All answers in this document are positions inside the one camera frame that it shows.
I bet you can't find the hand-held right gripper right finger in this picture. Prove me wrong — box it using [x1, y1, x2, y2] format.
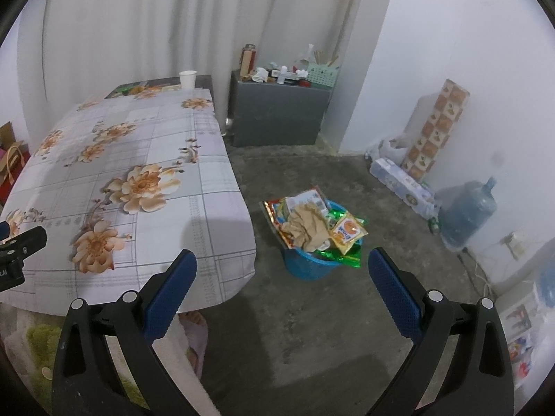
[366, 247, 516, 416]

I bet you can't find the red yellow snack packet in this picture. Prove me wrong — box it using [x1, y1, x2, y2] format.
[260, 199, 300, 249]

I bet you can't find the white curtain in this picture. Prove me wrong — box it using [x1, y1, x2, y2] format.
[17, 0, 378, 139]

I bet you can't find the grey cabinet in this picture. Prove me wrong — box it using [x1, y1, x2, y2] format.
[229, 69, 334, 148]

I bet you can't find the yellow noodle packet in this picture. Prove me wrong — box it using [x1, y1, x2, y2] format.
[328, 212, 365, 256]

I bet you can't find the blue white carton box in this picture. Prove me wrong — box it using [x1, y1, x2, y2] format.
[284, 187, 328, 216]

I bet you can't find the white plastic bag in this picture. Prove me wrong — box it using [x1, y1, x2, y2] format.
[366, 136, 411, 165]

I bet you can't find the green white fluffy rug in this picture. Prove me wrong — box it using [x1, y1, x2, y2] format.
[0, 303, 144, 416]

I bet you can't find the pack of tissue rolls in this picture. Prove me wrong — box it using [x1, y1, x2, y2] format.
[369, 158, 437, 220]

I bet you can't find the white cable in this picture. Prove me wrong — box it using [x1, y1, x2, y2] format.
[470, 247, 496, 297]

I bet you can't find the white printed carton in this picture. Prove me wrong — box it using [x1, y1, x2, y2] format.
[494, 281, 541, 382]

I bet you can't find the blue plastic bucket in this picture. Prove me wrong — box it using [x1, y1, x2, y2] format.
[282, 199, 365, 281]

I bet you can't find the brown patterned carton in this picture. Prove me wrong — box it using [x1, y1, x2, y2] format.
[401, 79, 471, 182]

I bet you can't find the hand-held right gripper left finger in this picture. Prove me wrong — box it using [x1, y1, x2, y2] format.
[51, 249, 220, 416]

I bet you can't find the green snack packet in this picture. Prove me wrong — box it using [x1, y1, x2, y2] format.
[312, 243, 363, 270]

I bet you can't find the green plastic basket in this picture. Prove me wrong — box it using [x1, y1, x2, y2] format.
[306, 63, 340, 90]

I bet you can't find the blue water jug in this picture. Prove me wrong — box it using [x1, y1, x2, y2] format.
[439, 176, 498, 249]

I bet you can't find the beige paper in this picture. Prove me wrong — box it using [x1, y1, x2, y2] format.
[284, 203, 333, 252]

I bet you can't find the pink slipper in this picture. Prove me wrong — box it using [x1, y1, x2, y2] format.
[178, 311, 209, 378]

